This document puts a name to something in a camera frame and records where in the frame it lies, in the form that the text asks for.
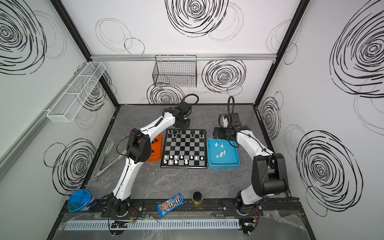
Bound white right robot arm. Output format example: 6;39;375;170
213;113;289;215

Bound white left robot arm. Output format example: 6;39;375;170
107;101;193;216

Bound blue plastic tray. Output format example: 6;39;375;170
207;138;240;170

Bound black white chessboard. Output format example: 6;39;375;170
161;128;208;169

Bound orange plastic tray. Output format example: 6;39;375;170
148;134;163;162

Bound yellow jar black lid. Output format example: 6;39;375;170
192;191;203;207

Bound green metal tongs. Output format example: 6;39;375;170
92;140;128;181

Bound blue candy bag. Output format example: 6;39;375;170
157;193;185;218

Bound blue lidded container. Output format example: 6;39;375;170
68;189;97;213

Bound black wire basket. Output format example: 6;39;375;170
152;55;198;88

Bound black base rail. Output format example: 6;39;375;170
59;197;304;218

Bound clear wall shelf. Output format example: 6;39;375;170
47;62;106;123

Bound white slotted cable duct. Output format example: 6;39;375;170
64;219;240;231

